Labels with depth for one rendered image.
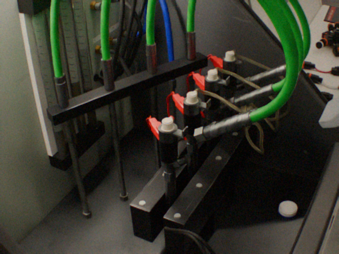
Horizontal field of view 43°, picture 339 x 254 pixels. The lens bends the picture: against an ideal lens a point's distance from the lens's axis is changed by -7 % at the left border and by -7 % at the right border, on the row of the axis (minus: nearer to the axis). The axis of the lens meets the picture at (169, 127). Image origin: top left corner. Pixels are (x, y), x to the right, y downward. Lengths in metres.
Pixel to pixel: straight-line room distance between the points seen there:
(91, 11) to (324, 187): 0.56
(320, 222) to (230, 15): 0.43
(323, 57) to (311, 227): 0.57
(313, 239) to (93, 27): 0.58
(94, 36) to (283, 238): 0.55
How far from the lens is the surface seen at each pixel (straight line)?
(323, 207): 0.81
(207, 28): 0.94
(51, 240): 0.93
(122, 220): 0.93
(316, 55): 1.22
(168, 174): 0.72
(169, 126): 0.66
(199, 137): 0.64
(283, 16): 0.52
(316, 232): 0.76
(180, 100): 0.78
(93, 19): 0.93
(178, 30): 0.97
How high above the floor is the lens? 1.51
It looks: 36 degrees down
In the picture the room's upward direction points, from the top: 3 degrees counter-clockwise
